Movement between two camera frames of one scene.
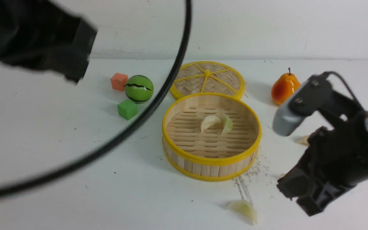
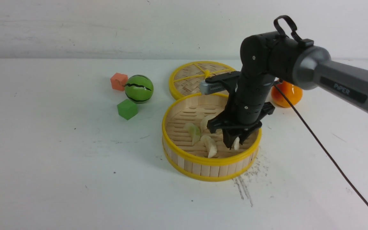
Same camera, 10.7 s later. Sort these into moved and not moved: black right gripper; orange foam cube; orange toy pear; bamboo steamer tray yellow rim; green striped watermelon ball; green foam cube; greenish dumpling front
Moved: black right gripper; greenish dumpling front
Not moved: orange toy pear; orange foam cube; green striped watermelon ball; green foam cube; bamboo steamer tray yellow rim
